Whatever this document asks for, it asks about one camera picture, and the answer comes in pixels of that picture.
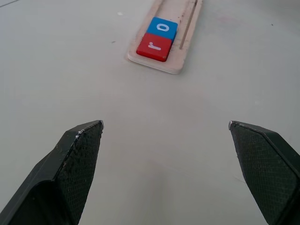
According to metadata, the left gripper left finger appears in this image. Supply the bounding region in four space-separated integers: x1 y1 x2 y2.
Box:
0 120 105 225

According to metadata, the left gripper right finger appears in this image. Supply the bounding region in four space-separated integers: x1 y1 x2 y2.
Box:
227 120 300 225

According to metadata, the red letter tile r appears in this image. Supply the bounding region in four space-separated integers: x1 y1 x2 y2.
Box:
136 32 173 63

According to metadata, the blue letter o block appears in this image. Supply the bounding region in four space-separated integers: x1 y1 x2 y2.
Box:
146 16 179 46

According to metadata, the light wooden letter tray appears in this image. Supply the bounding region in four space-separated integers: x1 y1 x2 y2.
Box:
127 0 203 75

